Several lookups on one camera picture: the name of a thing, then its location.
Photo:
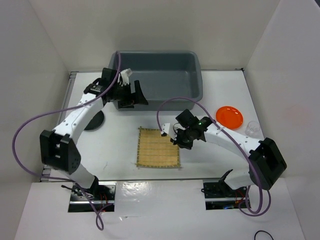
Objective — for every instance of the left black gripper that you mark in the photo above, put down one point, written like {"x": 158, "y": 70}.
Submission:
{"x": 138, "y": 96}

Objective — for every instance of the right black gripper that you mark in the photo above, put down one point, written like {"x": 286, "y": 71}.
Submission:
{"x": 187, "y": 146}

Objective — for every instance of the bamboo woven mat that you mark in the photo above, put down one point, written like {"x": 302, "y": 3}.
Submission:
{"x": 156, "y": 151}

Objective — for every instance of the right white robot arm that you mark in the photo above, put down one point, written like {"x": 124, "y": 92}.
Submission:
{"x": 263, "y": 157}

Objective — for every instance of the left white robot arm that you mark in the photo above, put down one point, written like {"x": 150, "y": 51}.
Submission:
{"x": 58, "y": 147}

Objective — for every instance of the grey plastic bin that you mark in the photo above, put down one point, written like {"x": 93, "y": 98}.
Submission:
{"x": 174, "y": 76}

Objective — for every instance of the orange plastic plate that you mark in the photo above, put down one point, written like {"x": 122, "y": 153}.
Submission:
{"x": 230, "y": 117}

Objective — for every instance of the black round plate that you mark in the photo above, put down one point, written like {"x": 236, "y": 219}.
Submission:
{"x": 96, "y": 122}

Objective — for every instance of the clear plastic cup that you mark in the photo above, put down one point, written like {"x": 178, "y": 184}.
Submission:
{"x": 252, "y": 129}

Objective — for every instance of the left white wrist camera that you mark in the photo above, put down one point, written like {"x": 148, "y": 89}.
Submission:
{"x": 124, "y": 77}

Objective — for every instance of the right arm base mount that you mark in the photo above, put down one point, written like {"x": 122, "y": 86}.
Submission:
{"x": 218, "y": 196}

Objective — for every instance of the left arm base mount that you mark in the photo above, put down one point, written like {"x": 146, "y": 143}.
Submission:
{"x": 105, "y": 202}

